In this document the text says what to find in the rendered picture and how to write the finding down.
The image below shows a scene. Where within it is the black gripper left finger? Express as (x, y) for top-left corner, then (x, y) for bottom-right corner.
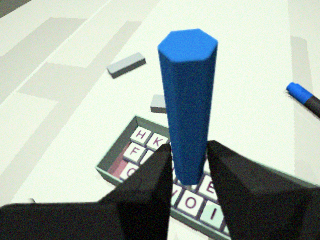
(0, 143), (173, 240)

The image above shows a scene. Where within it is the grey keyboard with white letter keys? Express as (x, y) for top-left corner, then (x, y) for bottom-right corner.
(94, 114), (320, 240)

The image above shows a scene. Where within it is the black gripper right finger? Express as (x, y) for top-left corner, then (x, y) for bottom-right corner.
(207, 140), (320, 240)

